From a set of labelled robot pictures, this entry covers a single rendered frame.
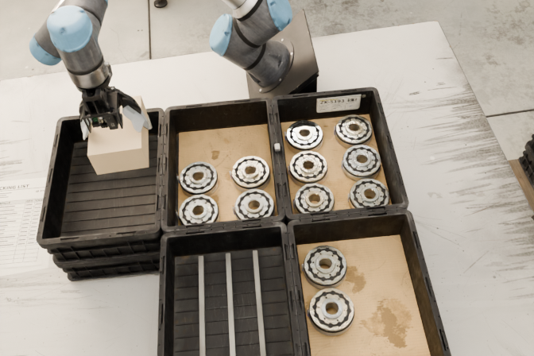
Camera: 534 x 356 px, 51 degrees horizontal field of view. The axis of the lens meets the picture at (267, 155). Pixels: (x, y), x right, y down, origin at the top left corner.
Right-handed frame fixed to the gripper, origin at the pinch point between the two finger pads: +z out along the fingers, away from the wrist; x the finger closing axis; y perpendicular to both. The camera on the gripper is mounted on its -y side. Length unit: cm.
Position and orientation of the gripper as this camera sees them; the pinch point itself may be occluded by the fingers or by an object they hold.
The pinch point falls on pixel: (118, 129)
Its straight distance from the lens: 134.9
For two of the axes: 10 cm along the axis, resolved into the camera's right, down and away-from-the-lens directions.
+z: 0.5, 5.8, 8.1
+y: 1.4, 8.0, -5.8
